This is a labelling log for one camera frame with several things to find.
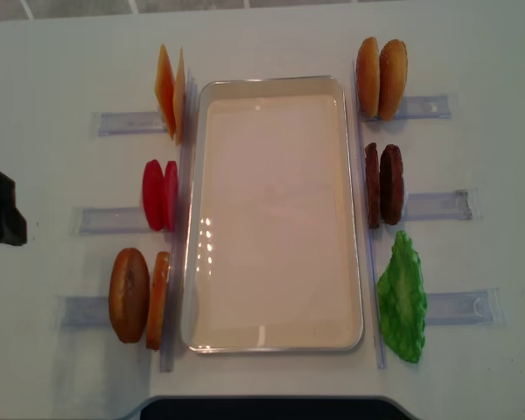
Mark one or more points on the red tomato slice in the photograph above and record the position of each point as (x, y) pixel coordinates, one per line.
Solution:
(170, 195)
(152, 191)

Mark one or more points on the outer brown meat patty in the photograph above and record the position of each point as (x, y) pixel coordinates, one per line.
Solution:
(391, 185)

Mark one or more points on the clear tomato holder track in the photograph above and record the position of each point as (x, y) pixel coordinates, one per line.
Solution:
(108, 221)

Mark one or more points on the clear bun track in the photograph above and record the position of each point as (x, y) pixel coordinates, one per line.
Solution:
(437, 106)
(84, 312)

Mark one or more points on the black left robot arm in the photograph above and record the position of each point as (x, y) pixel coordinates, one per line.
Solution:
(13, 229)

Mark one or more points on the clear far bun track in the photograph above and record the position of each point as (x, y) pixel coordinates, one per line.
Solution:
(437, 106)

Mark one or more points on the clear lettuce holder track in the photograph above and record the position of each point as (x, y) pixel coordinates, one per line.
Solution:
(477, 307)

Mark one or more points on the outer far bun slice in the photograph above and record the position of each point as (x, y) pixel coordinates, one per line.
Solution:
(393, 76)

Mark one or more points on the bun slice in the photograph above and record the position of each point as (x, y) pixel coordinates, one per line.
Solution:
(368, 77)
(393, 76)
(156, 313)

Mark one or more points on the outer orange cheese slice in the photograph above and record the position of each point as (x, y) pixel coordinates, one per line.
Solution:
(164, 89)

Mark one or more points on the green lettuce leaf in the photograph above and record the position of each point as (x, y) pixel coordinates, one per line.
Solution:
(402, 301)

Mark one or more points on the left long clear rail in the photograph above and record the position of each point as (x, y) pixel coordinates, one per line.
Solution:
(179, 241)

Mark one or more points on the right long clear rail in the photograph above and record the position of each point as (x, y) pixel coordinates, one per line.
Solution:
(378, 341)

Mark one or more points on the clear near bun track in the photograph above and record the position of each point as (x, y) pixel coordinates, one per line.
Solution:
(84, 312)

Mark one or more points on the white rectangular tray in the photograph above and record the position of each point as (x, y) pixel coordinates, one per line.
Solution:
(271, 210)

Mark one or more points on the outer red tomato slice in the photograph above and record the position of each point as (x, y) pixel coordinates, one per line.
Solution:
(152, 191)

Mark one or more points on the white paper tray liner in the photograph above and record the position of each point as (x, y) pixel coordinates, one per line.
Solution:
(273, 219)

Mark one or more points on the inner brown meat patty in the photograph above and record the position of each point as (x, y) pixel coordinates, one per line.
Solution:
(372, 185)

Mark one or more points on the brown meat patty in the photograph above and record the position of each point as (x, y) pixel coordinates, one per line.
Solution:
(391, 185)
(372, 185)

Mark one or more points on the bun bottom slice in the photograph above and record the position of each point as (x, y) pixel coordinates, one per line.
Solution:
(156, 313)

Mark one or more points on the inner red tomato slice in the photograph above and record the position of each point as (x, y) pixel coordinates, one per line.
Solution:
(170, 195)

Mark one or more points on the inner far bun slice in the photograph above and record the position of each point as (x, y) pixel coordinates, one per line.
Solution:
(368, 77)

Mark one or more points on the clear patty holder track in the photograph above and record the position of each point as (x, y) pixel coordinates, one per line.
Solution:
(457, 205)

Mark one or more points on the long clear rail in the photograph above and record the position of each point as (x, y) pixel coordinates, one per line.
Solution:
(378, 341)
(179, 241)

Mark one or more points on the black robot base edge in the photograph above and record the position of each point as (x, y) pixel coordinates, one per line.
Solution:
(270, 408)

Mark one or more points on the brown bun top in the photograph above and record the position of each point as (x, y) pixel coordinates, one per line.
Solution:
(129, 295)

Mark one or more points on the clear cheese holder track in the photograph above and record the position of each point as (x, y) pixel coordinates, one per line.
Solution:
(128, 123)

